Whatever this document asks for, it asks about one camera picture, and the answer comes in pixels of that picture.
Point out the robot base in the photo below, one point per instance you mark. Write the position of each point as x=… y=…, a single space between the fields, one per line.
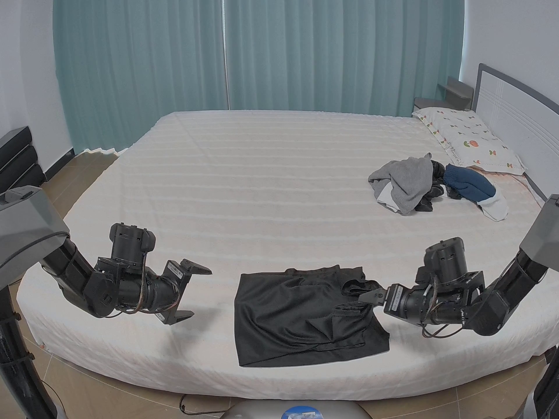
x=301 y=410

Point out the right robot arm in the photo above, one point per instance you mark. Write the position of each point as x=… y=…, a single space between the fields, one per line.
x=524 y=273

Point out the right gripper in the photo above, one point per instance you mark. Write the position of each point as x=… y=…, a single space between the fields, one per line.
x=412 y=306

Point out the black chest of drawers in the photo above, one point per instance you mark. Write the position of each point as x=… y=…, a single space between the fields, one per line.
x=17 y=159

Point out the blue-green curtain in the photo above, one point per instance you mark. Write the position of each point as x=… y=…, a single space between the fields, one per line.
x=139 y=59
x=340 y=46

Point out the white printed pillow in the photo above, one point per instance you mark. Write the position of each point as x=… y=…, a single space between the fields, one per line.
x=471 y=138

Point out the bed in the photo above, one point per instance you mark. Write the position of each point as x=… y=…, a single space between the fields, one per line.
x=262 y=181

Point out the grey bedside table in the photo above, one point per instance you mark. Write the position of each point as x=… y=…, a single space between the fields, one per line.
x=454 y=90

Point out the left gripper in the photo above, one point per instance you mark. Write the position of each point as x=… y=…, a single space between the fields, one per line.
x=161 y=295

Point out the black T-shirt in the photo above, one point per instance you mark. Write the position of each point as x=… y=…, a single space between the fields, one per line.
x=284 y=321

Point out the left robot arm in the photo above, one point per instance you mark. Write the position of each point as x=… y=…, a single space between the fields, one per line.
x=30 y=234

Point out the pile of clothes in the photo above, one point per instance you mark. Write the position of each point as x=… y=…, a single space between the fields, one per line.
x=406 y=181

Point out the dark blue garment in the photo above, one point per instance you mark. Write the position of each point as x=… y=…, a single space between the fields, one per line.
x=469 y=183

